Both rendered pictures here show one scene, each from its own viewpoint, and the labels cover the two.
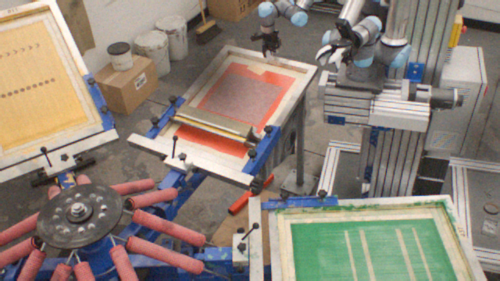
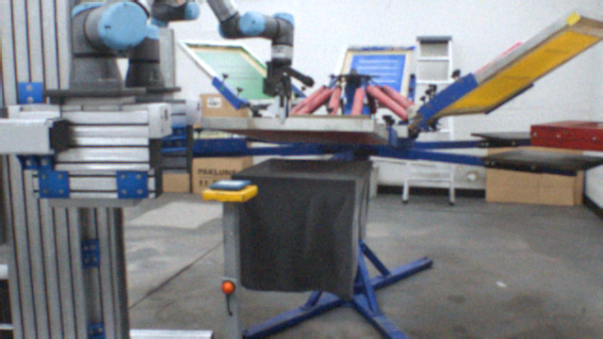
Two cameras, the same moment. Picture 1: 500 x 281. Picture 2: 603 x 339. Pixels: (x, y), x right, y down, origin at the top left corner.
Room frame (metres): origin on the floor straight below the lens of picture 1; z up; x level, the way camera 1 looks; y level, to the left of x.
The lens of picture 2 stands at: (4.15, -0.67, 1.28)
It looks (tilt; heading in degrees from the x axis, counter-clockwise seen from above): 9 degrees down; 162
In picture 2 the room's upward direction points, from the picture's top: straight up
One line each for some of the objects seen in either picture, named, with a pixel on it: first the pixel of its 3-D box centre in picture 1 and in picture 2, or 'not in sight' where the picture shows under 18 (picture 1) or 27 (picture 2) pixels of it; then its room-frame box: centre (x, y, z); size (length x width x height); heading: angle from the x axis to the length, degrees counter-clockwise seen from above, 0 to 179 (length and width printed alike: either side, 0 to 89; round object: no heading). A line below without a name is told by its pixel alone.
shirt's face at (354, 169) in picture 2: not in sight; (307, 168); (2.07, 0.02, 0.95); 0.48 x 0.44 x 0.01; 148
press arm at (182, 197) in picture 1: (194, 182); (332, 165); (1.65, 0.28, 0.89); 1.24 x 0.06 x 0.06; 148
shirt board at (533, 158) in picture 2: not in sight; (459, 156); (1.71, 0.93, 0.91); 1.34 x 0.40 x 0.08; 28
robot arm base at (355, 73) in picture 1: (362, 65); (144, 72); (1.94, -0.56, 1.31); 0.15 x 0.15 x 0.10
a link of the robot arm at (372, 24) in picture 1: (366, 30); not in sight; (1.66, -0.49, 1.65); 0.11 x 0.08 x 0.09; 137
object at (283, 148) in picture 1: (273, 148); not in sight; (1.97, -0.13, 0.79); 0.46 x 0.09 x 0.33; 148
